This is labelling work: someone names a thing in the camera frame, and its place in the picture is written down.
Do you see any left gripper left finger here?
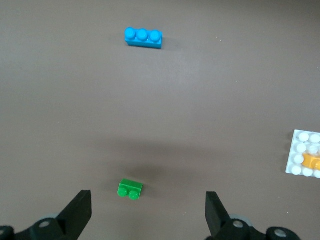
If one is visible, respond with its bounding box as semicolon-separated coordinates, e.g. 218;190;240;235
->
17;190;92;240

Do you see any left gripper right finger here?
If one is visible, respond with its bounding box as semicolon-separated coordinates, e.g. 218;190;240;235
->
206;191;266;240

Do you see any white studded base plate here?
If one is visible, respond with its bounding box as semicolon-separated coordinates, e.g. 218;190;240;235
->
285;129;320;180

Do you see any yellow two-stud block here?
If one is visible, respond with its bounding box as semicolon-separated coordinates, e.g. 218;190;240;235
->
301;153;320;170

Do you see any green two-stud block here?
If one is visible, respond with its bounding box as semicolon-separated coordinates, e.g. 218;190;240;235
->
117;178;144;201

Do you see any blue three-stud block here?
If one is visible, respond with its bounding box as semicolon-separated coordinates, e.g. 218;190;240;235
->
124;26;164;50

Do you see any brown table cover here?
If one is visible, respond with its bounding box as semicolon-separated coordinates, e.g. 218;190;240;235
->
0;0;320;240

